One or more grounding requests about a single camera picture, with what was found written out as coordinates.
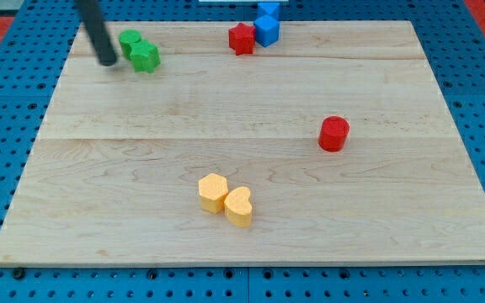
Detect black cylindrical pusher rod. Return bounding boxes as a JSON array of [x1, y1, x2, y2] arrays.
[[75, 0, 118, 66]]

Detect green circle block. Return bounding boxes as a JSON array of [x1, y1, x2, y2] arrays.
[[118, 29, 141, 60]]

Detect green star block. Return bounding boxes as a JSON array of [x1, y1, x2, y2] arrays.
[[130, 40, 161, 73]]

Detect red star block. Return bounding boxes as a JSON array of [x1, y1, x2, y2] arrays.
[[228, 23, 255, 56]]

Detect blue cube block front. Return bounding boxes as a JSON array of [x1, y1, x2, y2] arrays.
[[253, 15, 280, 47]]

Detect blue block rear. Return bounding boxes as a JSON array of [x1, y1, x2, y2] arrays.
[[257, 2, 280, 20]]

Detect yellow hexagon block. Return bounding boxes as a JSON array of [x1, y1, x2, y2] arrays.
[[198, 173, 229, 214]]

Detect yellow heart block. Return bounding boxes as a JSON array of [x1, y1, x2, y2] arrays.
[[224, 187, 253, 227]]

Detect red cylinder block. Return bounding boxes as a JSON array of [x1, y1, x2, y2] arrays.
[[318, 116, 350, 152]]

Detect light wooden board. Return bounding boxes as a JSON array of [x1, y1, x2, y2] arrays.
[[0, 21, 485, 268]]

